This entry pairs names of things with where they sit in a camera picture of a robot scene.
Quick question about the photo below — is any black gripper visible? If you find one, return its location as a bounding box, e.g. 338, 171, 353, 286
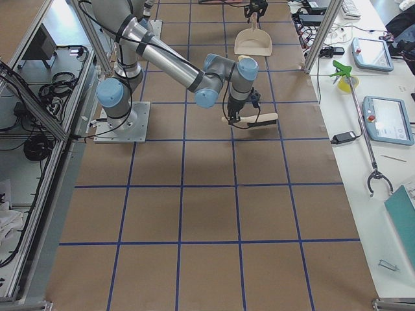
243, 0, 268, 16
227, 98, 243, 125

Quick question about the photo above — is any cream hand brush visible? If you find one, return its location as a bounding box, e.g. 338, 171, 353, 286
222, 113, 278, 129

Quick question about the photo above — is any cream plastic dustpan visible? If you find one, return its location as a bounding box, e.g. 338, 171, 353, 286
234, 13, 272, 56

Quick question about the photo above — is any black power brick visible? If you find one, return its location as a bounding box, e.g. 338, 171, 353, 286
298, 14, 324, 27

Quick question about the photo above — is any white keyboard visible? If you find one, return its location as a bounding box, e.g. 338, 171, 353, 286
340, 0, 361, 20

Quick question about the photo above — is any long metal reacher grabber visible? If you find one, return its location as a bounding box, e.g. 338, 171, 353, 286
331, 60, 394, 197

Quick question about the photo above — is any black power adapter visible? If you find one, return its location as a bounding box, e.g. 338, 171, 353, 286
331, 131, 357, 144

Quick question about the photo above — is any far teach pendant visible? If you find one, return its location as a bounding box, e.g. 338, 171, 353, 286
351, 38, 394, 72

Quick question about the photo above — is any teach pendant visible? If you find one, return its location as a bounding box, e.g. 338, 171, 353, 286
351, 38, 394, 72
362, 96, 414, 146

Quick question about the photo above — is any near teach pendant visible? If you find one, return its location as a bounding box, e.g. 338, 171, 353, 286
362, 96, 414, 146

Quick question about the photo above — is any teal book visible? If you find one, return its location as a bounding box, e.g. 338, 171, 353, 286
385, 185, 414, 266

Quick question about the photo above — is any white crumpled cloth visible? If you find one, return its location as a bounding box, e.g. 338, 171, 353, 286
0, 179, 24, 247

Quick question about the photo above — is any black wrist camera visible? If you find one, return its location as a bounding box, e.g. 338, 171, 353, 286
249, 87, 261, 109

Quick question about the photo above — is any aluminium frame post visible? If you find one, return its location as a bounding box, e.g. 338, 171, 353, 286
303, 0, 342, 74

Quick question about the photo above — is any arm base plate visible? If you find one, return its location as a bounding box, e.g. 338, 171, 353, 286
93, 101, 151, 143
141, 19, 162, 43

